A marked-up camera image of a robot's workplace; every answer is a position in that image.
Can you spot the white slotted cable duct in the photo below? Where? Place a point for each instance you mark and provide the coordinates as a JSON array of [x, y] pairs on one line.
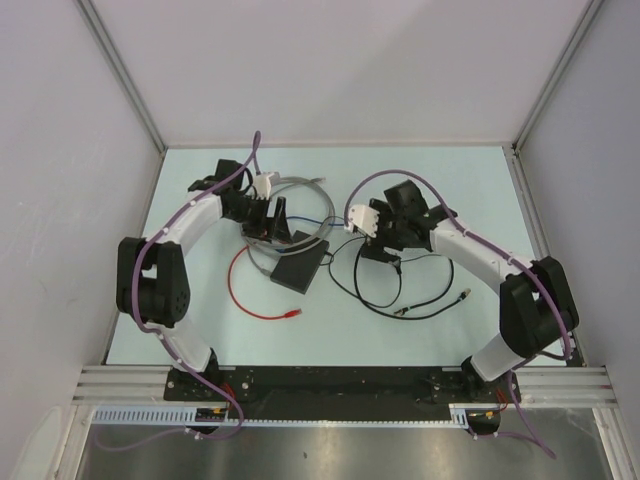
[[203, 417]]

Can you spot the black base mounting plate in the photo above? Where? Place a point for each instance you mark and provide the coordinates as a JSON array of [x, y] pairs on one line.
[[337, 393]]

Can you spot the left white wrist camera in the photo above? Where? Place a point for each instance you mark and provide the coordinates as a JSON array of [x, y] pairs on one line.
[[263, 184]]

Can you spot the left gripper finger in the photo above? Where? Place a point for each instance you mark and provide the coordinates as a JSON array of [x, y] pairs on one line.
[[257, 228], [277, 225]]

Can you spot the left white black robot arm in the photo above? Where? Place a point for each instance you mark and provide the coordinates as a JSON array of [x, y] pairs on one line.
[[152, 282]]

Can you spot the aluminium rail frame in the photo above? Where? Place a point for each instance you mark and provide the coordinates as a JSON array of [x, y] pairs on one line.
[[341, 285]]

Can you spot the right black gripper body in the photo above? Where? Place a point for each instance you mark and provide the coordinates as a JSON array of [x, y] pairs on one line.
[[390, 231]]

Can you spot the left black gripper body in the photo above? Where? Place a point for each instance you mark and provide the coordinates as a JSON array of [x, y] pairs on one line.
[[248, 209]]

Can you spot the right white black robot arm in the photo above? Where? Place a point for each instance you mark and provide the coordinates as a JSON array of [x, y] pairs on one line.
[[536, 306]]

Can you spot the black network switch box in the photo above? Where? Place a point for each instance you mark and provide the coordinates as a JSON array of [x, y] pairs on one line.
[[296, 268]]

